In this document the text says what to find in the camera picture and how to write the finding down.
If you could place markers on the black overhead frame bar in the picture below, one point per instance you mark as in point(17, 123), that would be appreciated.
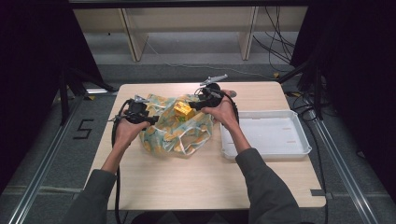
point(186, 3)

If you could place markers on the black metal stand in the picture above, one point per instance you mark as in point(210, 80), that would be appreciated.
point(64, 96)
point(317, 90)

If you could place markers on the person's left hand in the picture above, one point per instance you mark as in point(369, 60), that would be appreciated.
point(127, 133)

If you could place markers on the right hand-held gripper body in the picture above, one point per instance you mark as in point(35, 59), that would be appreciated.
point(210, 95)

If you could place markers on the aluminium floor rail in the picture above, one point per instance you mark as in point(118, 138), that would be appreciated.
point(345, 168)
point(40, 174)

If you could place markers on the white plastic tray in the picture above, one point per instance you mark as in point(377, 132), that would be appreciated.
point(274, 133)

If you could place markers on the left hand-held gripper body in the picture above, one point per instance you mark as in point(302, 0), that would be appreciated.
point(137, 110)

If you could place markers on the black curtain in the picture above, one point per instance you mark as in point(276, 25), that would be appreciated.
point(31, 77)
point(358, 77)

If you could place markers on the person's right hand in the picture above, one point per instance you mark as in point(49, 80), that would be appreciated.
point(224, 112)

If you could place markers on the yellow carton box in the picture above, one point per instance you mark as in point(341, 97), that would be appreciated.
point(183, 111)

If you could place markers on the orange flower print plastic bag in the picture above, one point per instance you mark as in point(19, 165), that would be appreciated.
point(165, 137)

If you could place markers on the black tape strip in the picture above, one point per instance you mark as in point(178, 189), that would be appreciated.
point(320, 193)

